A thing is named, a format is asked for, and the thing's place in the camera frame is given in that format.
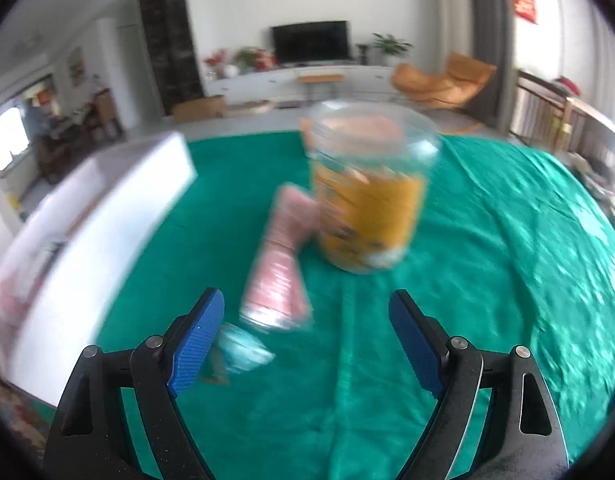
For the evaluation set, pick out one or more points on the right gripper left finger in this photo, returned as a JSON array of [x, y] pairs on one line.
[[90, 436]]

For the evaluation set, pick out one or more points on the white storage box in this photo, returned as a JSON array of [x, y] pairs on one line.
[[66, 265]]

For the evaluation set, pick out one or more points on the pink rolled cloth in plastic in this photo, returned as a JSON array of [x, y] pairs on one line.
[[275, 297]]

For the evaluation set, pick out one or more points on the clear snack jar orange label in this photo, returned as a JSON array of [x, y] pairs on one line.
[[371, 163]]

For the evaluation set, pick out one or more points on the wooden bench chair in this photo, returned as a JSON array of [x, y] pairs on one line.
[[548, 116]]

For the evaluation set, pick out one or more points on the orange lounge chair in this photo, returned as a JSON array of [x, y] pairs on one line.
[[463, 79]]

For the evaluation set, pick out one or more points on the white tv cabinet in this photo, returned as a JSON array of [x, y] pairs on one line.
[[361, 82]]

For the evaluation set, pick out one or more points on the red flower plant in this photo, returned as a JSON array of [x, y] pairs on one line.
[[216, 64]]

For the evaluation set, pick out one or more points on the white standing air conditioner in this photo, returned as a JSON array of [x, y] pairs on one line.
[[455, 23]]

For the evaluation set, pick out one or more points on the green red potted plant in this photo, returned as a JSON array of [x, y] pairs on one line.
[[254, 59]]

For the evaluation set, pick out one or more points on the small wooden stool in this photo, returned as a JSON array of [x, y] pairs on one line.
[[311, 82]]

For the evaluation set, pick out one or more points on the black television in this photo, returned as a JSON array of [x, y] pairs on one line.
[[311, 42]]

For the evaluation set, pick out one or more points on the dark glass cabinet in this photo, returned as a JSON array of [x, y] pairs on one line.
[[171, 51]]

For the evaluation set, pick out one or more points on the teal fabric sachet with cord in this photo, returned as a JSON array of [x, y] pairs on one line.
[[234, 351]]

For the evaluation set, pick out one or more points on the red wall poster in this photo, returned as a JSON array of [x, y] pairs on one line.
[[525, 9]]

